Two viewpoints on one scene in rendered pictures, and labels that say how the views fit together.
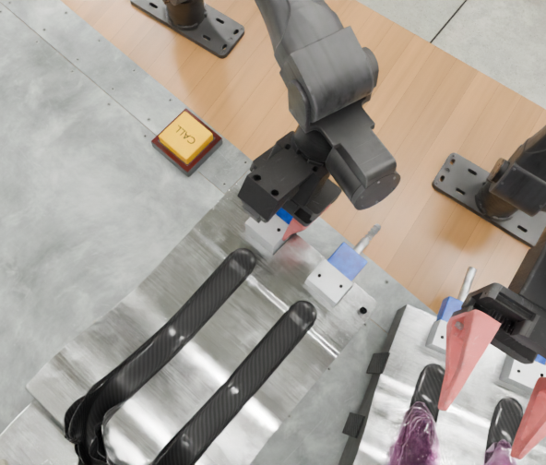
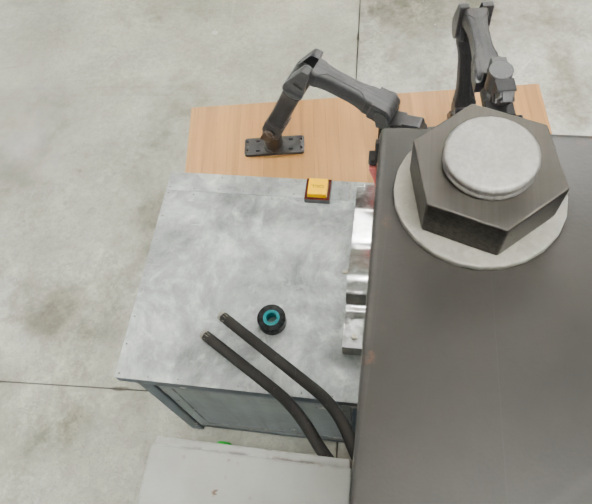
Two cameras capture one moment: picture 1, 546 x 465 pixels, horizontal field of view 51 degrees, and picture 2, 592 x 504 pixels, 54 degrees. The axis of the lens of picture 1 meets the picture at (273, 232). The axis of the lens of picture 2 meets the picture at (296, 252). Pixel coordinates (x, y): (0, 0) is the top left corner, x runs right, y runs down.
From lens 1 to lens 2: 1.06 m
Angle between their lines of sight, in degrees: 13
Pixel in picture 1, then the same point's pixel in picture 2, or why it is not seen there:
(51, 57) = (231, 197)
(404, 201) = not seen: hidden behind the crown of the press
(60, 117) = (256, 216)
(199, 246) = (363, 214)
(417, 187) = not seen: hidden behind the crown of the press
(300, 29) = (368, 96)
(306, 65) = (378, 105)
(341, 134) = (399, 121)
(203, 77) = (301, 164)
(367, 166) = (416, 124)
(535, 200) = not seen: hidden behind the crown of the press
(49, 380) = (353, 283)
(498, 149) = (442, 115)
